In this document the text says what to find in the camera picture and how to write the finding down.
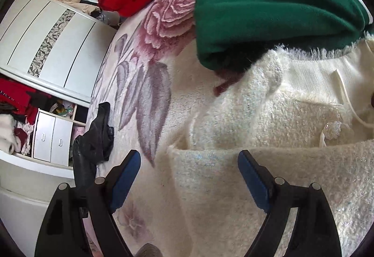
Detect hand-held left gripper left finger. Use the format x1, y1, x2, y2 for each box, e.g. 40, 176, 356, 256
34, 149, 141, 257

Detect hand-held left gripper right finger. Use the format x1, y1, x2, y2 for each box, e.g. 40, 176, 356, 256
237, 150, 342, 257

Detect cream fuzzy sweater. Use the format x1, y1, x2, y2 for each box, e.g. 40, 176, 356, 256
167, 36, 374, 257

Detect red clothes in wardrobe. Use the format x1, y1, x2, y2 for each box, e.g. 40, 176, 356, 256
0, 78, 53, 141

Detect black garment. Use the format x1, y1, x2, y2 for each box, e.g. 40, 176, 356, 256
72, 102, 114, 193

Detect white drawer unit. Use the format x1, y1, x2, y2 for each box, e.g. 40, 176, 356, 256
33, 109, 73, 162

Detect floral plush blanket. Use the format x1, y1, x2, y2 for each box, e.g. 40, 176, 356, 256
78, 0, 223, 257

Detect white fluffy garment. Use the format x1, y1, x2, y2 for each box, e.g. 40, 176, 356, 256
0, 114, 22, 155

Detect white wardrobe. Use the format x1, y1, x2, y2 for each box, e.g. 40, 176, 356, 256
0, 0, 118, 170

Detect green fleece garment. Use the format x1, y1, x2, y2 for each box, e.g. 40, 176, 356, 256
194, 0, 374, 73

